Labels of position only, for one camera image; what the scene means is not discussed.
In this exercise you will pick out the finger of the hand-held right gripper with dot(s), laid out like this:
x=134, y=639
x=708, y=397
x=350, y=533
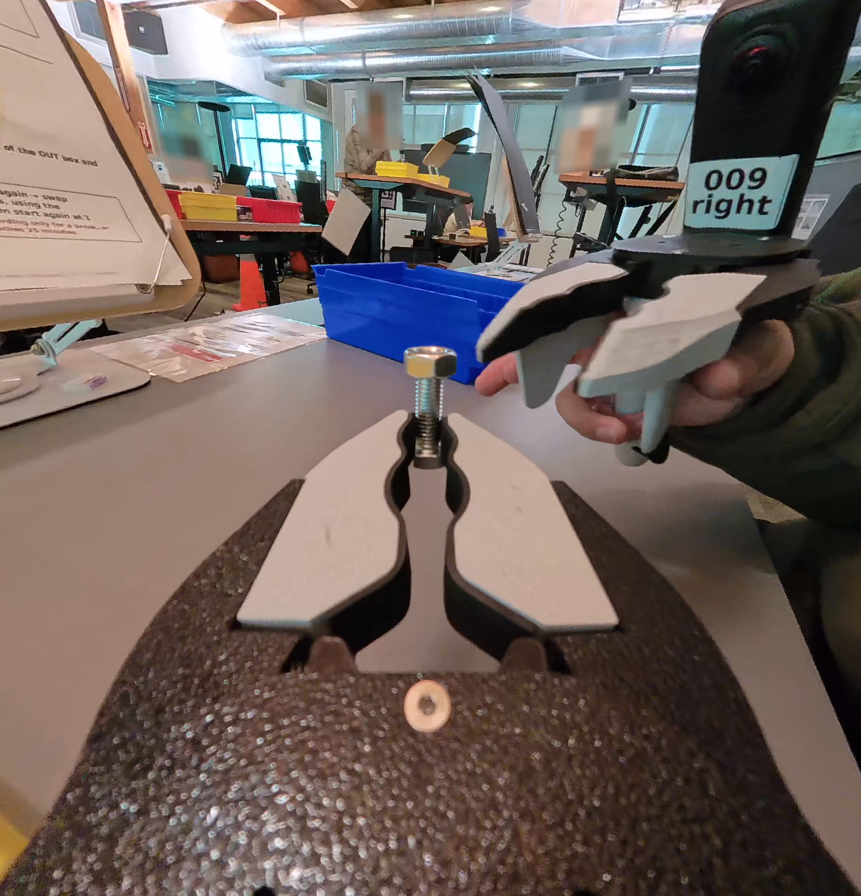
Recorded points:
x=675, y=329
x=549, y=301

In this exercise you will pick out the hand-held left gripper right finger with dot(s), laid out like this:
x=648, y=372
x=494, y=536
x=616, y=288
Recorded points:
x=521, y=539

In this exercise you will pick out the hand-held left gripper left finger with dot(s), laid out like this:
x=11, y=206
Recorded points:
x=332, y=532

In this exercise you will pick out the dark steel hex nut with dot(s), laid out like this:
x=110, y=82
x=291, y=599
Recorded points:
x=429, y=458

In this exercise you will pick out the silver hex bolt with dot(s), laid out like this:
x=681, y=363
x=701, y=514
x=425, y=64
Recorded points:
x=430, y=364

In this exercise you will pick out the person's right forearm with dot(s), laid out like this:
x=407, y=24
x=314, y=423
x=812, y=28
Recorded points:
x=822, y=392

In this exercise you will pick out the grey desk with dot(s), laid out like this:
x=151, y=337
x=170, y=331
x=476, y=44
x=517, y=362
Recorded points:
x=157, y=490

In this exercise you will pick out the person's right hand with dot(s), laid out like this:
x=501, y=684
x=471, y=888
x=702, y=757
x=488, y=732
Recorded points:
x=738, y=378

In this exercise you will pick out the wood-top office table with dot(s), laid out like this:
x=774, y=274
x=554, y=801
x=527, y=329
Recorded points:
x=416, y=187
x=248, y=227
x=626, y=183

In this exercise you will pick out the black curved panel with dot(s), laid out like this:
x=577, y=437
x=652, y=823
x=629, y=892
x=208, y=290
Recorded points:
x=511, y=161

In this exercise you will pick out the blue plastic bin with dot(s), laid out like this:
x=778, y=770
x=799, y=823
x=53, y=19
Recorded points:
x=374, y=315

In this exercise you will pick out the yellow storage bin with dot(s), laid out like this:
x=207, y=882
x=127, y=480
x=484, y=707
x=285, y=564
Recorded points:
x=207, y=207
x=409, y=173

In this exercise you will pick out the grey flat panel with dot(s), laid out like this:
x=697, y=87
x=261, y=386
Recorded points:
x=346, y=222

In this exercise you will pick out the clear plastic sleeve sheet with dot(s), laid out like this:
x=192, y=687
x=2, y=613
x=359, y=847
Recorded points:
x=206, y=346

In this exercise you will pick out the orange traffic cone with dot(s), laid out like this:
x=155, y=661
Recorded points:
x=249, y=287

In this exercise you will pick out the white document holder base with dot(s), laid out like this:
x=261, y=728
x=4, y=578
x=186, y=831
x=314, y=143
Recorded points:
x=108, y=381

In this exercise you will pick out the red storage bin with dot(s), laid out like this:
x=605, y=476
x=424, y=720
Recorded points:
x=269, y=210
x=175, y=204

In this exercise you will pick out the person's olive jacket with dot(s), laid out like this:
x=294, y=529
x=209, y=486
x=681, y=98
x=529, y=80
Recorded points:
x=836, y=630

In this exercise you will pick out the brown document holder board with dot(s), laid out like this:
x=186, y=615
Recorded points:
x=66, y=308

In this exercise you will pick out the printed instruction sheet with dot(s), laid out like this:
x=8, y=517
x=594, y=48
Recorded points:
x=45, y=175

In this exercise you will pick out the silver ventilation duct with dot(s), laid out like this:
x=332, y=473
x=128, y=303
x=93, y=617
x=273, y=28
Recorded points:
x=437, y=66
x=402, y=28

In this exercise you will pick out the black wall speaker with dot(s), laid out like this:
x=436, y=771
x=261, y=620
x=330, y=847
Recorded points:
x=144, y=33

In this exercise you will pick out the wooden support post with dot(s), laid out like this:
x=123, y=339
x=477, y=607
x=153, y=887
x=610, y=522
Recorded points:
x=119, y=63

